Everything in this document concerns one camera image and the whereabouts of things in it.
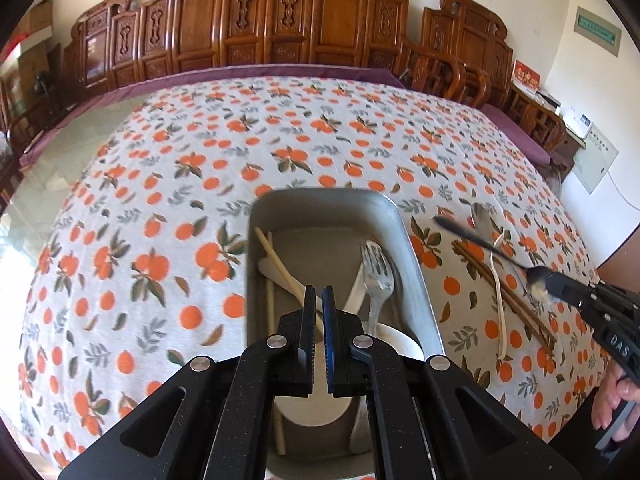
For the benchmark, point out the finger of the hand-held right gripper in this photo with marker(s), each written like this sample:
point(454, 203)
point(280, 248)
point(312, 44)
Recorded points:
point(570, 282)
point(575, 301)

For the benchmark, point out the thin white plastic spoon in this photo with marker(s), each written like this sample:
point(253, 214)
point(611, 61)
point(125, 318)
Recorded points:
point(500, 310)

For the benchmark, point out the small cardboard box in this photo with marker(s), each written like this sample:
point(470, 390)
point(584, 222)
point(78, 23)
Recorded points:
point(39, 17)

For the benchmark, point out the carved wooden armchair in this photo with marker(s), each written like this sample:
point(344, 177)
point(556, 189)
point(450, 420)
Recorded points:
point(470, 35)

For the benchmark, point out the white electrical cabinet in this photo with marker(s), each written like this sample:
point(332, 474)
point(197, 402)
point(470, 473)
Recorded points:
point(595, 160)

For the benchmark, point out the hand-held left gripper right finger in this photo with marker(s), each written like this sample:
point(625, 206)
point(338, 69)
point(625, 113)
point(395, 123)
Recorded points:
point(329, 340)

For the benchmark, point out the person's right hand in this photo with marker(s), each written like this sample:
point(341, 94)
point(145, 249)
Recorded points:
point(605, 400)

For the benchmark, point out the purple armchair cushion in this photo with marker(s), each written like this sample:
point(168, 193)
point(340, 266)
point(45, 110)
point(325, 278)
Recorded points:
point(515, 132)

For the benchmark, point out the carved wooden sofa bench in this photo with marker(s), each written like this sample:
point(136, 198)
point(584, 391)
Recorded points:
point(200, 25)

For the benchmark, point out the orange print tablecloth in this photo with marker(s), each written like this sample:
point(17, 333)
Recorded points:
point(150, 200)

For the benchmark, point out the wall panel with green label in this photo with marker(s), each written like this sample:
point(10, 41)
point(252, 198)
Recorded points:
point(597, 30)

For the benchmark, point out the red card box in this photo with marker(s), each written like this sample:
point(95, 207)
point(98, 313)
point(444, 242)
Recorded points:
point(527, 76)

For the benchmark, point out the wooden side table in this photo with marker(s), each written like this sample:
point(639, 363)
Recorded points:
point(545, 120)

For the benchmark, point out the rectangular metal tray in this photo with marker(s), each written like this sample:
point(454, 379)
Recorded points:
point(325, 210)

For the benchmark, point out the silver fork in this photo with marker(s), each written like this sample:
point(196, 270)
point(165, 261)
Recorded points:
point(377, 280)

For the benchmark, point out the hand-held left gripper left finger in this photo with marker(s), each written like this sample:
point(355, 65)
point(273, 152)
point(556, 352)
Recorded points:
point(309, 340)

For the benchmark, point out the wooden corner chair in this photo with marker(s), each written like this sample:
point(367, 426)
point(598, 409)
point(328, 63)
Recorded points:
point(11, 107)

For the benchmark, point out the tissue box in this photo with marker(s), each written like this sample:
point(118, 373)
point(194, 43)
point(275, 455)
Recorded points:
point(548, 101)

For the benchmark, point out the metal spoon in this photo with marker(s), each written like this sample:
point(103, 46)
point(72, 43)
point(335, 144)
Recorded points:
point(485, 222)

